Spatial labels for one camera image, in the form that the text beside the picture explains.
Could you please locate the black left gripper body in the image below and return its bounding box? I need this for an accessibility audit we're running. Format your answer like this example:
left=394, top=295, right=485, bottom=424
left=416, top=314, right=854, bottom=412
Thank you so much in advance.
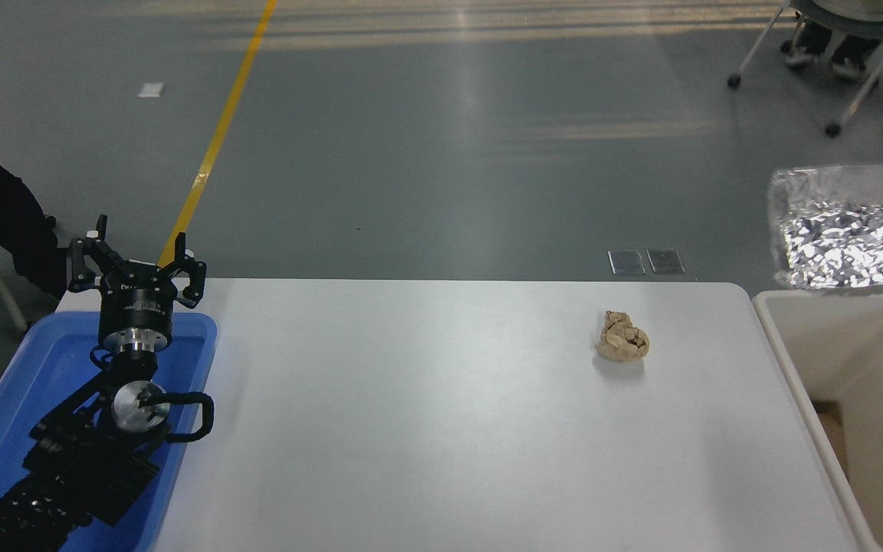
left=98, top=263, right=179, bottom=337

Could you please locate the large pale bin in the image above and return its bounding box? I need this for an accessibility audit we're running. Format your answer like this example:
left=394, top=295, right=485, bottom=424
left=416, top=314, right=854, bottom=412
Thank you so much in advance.
left=752, top=290, right=883, bottom=552

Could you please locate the person on wheeled chair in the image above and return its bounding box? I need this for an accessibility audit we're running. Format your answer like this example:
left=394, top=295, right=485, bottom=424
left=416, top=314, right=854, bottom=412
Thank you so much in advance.
left=783, top=0, right=883, bottom=81

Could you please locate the blue plastic tray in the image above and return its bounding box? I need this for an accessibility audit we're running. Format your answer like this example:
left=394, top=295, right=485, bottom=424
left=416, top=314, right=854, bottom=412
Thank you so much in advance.
left=0, top=309, right=218, bottom=552

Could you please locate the tan paper ball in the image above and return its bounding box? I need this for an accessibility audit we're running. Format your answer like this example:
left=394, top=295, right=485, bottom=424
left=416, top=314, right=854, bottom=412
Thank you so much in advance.
left=594, top=310, right=651, bottom=363

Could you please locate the grey wheeled chair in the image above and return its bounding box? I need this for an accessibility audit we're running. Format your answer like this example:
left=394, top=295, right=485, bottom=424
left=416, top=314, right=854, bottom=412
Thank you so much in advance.
left=727, top=0, right=883, bottom=139

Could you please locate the silver foil plate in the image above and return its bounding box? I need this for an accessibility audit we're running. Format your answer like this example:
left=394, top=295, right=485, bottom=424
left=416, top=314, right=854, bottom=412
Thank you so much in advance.
left=766, top=159, right=883, bottom=296

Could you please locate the metal floor plate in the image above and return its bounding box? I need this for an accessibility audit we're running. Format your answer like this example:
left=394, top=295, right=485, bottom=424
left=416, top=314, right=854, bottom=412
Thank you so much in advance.
left=646, top=247, right=684, bottom=274
left=608, top=248, right=645, bottom=275

